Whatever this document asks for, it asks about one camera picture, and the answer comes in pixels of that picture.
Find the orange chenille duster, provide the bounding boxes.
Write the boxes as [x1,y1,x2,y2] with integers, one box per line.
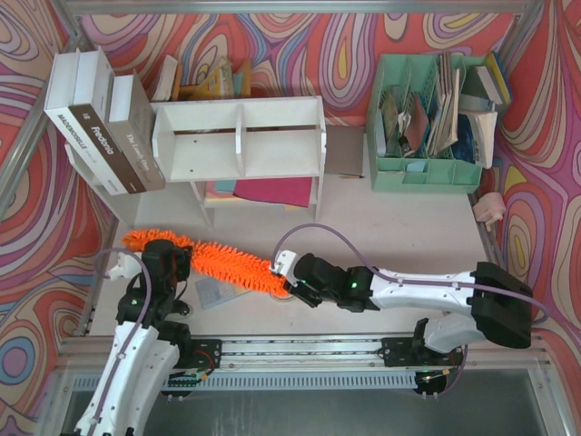
[122,229,289,296]

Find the blue beige scientific calculator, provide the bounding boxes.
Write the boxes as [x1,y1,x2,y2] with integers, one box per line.
[195,277,248,310]

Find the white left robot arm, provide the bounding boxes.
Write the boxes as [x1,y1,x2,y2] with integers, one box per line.
[74,239,193,435]

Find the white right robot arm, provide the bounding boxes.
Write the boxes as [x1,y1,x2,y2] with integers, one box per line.
[272,251,532,354]

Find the white wooden bookshelf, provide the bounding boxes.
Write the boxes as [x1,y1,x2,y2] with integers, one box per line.
[151,96,327,225]

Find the white masking tape roll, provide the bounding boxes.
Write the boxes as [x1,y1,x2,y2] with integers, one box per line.
[271,294,294,302]

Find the coloured paper sheet stack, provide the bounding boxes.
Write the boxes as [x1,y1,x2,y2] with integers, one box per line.
[205,177,312,207]

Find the grey brown notebook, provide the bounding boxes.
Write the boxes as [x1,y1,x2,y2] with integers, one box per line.
[325,125,364,177]

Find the grey Lonely One book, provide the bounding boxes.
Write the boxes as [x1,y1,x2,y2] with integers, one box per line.
[106,73,165,193]

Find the mint green desk organizer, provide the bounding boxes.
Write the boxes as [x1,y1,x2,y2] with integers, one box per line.
[366,55,482,193]

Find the brown Fredonia book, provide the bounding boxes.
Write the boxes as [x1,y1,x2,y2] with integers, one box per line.
[70,49,145,195]

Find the pink piggy figurine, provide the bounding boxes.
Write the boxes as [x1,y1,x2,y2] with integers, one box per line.
[473,192,506,232]

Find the leaning books behind shelf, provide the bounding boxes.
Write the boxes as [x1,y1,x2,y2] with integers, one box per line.
[148,55,251,103]

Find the magazines in green organizer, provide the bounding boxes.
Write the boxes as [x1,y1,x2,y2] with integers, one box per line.
[370,52,462,158]

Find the white Mademoiselle book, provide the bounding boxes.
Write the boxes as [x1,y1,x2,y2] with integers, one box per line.
[44,52,126,195]

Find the blue white books at organizer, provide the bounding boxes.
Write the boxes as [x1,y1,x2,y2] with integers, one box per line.
[451,52,513,169]

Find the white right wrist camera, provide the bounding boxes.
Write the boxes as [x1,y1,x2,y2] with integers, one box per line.
[270,250,299,278]

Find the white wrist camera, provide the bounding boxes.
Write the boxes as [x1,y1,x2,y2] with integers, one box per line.
[106,252,143,281]
[270,250,299,278]

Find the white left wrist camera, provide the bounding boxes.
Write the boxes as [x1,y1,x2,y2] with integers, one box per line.
[106,252,143,281]

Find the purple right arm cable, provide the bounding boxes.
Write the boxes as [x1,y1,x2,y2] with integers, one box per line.
[271,223,550,326]

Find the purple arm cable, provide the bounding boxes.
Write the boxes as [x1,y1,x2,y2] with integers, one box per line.
[88,247,153,436]
[271,223,550,326]

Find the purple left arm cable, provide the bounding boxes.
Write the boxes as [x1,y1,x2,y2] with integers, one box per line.
[88,247,153,436]

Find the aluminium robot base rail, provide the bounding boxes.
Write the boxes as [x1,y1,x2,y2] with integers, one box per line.
[163,335,551,395]

